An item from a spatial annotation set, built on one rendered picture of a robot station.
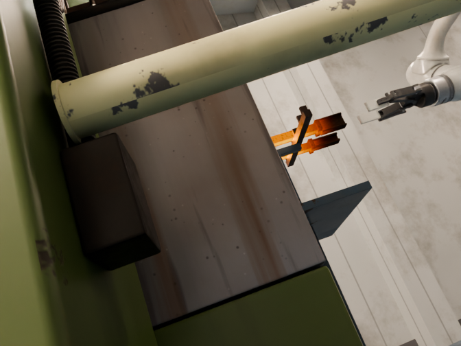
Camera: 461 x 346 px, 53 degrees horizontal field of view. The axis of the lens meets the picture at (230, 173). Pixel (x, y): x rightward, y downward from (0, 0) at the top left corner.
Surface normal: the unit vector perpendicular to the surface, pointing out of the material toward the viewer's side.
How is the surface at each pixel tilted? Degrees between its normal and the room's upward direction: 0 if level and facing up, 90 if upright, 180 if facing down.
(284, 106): 90
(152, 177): 90
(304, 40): 135
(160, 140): 90
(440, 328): 90
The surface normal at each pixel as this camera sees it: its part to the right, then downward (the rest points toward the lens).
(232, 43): 0.00, -0.28
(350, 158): 0.25, -0.47
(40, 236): 0.63, -0.50
